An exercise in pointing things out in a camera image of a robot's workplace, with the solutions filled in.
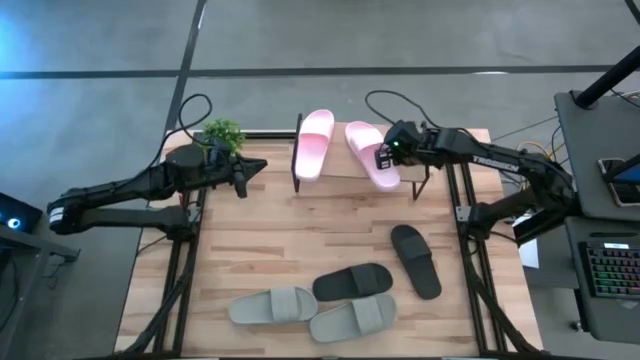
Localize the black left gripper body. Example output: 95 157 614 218
199 147 250 200

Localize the black device with blue light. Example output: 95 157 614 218
0 192 44 234

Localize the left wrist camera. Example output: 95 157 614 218
208 138 233 169

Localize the small green potted plant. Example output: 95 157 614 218
202 118 247 157

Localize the white paper sheet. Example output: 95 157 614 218
517 214 541 270

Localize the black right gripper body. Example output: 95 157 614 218
383 120 437 169

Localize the wooden shelf with black frame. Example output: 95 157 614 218
291 112 432 201

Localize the grey workstation desk top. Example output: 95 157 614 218
553 89 640 222

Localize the black smartphone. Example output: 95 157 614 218
598 157 640 208

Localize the black round pole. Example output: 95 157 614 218
573 44 640 110

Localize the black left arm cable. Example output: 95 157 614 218
149 92 214 174

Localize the yellow cable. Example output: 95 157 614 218
516 139 569 164

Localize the backlit black keyboard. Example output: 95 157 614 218
579 241 640 301

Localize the grey slide sandal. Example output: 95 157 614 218
308 292 398 345
228 285 319 326

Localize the dark side desk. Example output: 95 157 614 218
0 224 81 360

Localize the black control box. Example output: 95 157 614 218
512 203 582 247

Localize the pink slide sandal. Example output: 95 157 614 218
344 120 402 193
294 108 336 183

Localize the grey keyboard shelf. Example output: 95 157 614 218
564 217 640 346

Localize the black slide sandal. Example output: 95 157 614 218
390 224 443 301
312 262 394 303

